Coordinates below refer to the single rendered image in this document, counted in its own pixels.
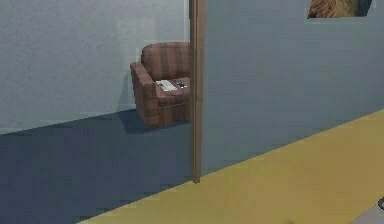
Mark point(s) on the small dark blue object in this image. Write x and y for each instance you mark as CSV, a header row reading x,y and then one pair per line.
x,y
181,85

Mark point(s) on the brown striped armchair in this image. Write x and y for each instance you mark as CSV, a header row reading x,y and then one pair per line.
x,y
160,100

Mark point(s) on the framed brown picture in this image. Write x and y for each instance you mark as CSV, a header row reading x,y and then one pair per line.
x,y
336,8

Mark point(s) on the grey furniture corner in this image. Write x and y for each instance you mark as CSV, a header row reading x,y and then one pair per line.
x,y
371,216

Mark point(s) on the brown wooden door frame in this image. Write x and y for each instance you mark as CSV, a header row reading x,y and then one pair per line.
x,y
197,90

